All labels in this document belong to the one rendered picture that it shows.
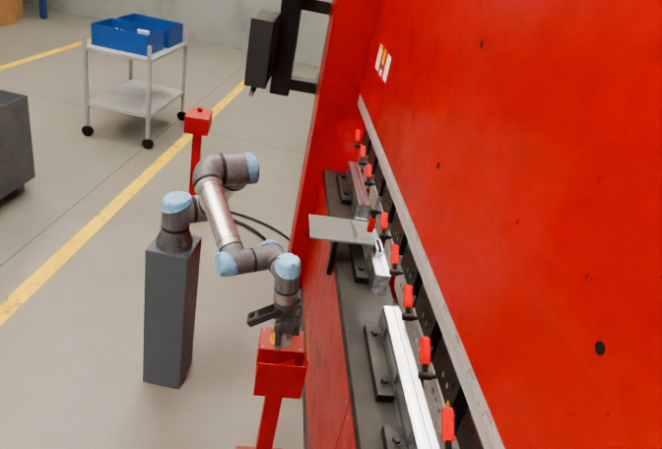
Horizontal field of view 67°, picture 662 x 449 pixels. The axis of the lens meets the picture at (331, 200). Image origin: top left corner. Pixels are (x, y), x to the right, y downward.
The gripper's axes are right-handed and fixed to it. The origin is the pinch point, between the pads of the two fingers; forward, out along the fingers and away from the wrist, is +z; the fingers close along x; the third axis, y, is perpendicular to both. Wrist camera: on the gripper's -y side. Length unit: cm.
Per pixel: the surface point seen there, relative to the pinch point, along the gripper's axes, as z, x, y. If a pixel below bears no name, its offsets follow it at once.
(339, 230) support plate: -14, 52, 23
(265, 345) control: 5.6, 6.6, -3.5
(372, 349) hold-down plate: -3.9, -3.4, 31.4
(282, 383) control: 11.4, -4.7, 2.9
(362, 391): -1.3, -18.3, 26.4
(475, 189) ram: -75, -27, 41
